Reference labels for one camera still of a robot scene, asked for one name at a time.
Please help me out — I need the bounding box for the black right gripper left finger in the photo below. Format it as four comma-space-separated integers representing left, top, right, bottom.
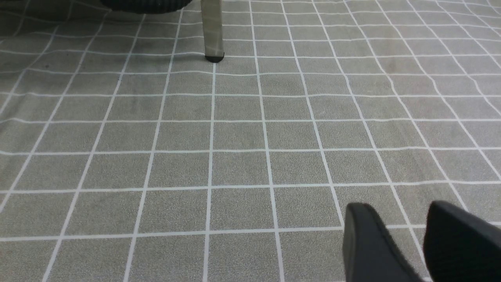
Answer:
343, 203, 422, 282

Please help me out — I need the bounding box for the black knit sneaker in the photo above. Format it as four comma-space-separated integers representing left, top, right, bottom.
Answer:
100, 0, 192, 14

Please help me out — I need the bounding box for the steel shoe rack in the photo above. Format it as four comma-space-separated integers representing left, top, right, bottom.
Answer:
201, 0, 224, 63

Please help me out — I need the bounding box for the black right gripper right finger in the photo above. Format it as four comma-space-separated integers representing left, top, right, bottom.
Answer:
424, 201, 501, 282

